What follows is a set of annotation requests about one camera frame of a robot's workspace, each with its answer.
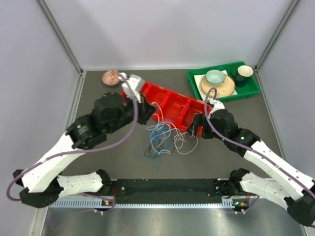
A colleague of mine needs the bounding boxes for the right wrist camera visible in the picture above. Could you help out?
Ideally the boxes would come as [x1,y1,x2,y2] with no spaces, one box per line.
[208,98,225,114]

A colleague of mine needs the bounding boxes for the dark green mug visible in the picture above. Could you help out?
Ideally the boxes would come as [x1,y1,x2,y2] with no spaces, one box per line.
[230,65,253,87]

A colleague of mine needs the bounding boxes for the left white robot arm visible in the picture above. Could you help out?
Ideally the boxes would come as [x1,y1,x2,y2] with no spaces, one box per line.
[13,92,157,208]

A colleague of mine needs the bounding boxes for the red compartment bin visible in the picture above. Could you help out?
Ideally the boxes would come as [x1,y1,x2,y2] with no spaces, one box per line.
[122,82,205,131]

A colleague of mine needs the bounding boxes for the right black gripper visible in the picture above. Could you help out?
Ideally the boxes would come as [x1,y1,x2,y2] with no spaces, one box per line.
[186,113,227,142]

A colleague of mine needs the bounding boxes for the purple cable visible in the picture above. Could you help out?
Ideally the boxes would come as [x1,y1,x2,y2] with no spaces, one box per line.
[204,88,315,200]
[6,72,140,202]

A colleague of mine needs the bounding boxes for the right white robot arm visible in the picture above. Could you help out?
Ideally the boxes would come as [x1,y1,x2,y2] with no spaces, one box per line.
[187,109,315,227]

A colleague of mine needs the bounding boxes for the tan ceramic plate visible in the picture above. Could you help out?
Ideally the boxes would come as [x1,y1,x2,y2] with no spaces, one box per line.
[199,75,238,100]

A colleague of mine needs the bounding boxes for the pink patterned bowl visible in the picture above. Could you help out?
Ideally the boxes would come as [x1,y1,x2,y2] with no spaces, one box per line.
[102,70,121,87]

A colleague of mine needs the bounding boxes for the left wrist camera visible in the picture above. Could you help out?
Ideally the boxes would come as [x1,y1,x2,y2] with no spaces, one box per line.
[119,73,145,103]

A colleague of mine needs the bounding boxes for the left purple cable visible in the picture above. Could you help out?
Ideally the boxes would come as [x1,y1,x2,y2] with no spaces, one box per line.
[6,72,140,202]

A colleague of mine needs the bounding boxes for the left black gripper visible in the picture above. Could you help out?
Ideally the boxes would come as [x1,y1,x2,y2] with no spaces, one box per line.
[106,91,158,135]

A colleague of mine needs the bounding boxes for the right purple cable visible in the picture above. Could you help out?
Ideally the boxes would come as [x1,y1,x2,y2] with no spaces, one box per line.
[204,88,315,200]

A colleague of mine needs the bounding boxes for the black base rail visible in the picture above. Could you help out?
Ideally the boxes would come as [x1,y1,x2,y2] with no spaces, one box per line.
[113,179,232,204]

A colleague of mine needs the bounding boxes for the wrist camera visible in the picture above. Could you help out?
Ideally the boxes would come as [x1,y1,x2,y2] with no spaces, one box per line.
[119,73,145,103]
[208,98,225,114]

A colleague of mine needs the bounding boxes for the slotted cable duct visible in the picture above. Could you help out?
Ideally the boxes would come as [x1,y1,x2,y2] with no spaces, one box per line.
[49,197,249,209]

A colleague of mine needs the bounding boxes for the white wire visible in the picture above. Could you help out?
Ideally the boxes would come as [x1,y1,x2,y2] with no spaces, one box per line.
[145,102,199,155]

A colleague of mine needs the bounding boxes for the green plastic tray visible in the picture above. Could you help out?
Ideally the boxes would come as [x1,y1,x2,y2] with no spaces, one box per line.
[187,61,261,102]

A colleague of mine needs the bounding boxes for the light blue bowl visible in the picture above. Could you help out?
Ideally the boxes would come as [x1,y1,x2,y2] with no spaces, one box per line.
[205,69,225,85]

